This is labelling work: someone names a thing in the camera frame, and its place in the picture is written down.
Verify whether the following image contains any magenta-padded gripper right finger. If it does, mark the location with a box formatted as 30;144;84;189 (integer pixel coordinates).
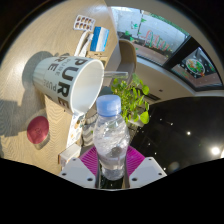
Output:
124;145;168;190

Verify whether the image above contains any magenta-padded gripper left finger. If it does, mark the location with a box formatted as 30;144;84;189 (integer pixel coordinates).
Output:
58;145;102;190

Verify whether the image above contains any clear bottle with blue cap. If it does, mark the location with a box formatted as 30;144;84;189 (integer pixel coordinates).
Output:
92;94;131;182

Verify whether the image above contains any small blue white carton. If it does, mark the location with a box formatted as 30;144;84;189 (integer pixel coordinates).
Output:
58;143;82;166

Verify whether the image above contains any flat round red coaster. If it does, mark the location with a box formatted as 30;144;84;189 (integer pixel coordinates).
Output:
26;115;50;145

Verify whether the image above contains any group of ceiling lights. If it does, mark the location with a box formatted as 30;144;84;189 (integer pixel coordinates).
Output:
158;116;224;159

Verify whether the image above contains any green potted plant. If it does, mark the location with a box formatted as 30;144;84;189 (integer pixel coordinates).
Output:
110;73;151;125

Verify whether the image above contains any white mug with black lettering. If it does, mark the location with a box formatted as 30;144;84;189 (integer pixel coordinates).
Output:
32;55;105;116

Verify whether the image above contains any white pen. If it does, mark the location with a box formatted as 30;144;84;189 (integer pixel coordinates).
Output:
74;31;94;58

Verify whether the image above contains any blue and white packet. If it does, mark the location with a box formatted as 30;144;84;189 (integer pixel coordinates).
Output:
89;25;110;53

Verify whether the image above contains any pill blister pack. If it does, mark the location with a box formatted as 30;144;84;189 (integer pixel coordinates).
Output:
73;14;96;32

